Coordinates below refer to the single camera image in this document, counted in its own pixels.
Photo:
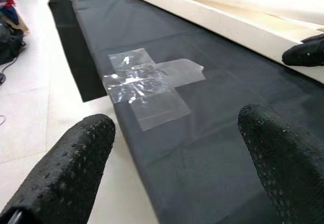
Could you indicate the white plastic table top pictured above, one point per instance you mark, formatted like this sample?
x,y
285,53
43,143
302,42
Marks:
x,y
227,24

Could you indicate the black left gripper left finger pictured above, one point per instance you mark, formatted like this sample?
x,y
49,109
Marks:
x,y
63,171

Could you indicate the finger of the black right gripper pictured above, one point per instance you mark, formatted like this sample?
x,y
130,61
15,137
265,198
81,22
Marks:
x,y
314,38
303,55

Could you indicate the black tablecloth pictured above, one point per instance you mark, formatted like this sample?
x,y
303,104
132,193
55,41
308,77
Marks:
x,y
202,107

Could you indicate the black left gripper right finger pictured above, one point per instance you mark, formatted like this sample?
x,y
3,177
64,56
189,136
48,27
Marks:
x,y
286,171

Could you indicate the black floor chair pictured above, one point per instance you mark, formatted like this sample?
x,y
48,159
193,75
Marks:
x,y
10,44

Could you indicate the red cloth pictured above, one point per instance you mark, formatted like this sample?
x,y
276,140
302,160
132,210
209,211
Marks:
x,y
7,0

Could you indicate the clear tape patch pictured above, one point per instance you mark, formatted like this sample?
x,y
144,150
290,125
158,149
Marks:
x,y
141,82

